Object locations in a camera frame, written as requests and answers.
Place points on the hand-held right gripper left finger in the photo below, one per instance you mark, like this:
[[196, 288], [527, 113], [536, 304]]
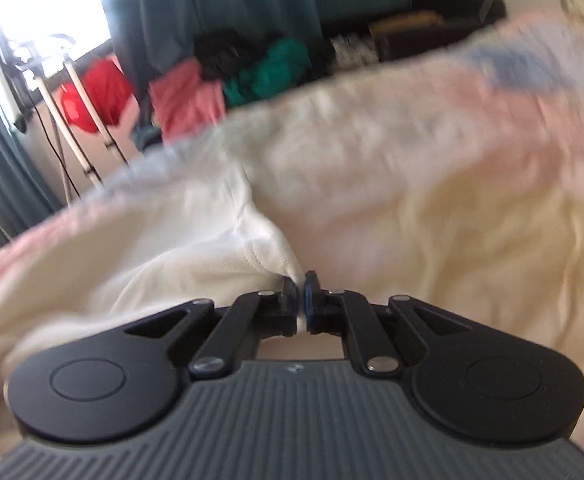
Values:
[[289, 296]]

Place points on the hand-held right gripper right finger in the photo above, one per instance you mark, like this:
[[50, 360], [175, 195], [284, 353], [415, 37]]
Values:
[[311, 296]]

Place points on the white garment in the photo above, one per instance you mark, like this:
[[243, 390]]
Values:
[[146, 260]]

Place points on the pastel patterned bed blanket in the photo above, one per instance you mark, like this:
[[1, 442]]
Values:
[[422, 185]]

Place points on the pink garment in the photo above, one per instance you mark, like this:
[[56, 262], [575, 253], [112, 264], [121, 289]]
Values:
[[186, 100]]

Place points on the green garment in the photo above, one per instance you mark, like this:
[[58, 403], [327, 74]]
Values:
[[267, 72]]

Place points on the black garment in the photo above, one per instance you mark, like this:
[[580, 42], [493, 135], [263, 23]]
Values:
[[221, 55]]

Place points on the black and white patterned cloth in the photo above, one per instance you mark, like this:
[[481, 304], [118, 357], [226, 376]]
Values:
[[354, 47]]

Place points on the red bag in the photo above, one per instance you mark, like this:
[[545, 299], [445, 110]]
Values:
[[96, 95]]

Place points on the white tripod stand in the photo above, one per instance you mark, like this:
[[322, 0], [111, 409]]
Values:
[[79, 110]]

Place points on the teal curtain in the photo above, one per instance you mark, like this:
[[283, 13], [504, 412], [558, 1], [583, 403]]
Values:
[[211, 5]]

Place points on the dark sofa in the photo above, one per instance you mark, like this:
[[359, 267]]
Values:
[[422, 15]]

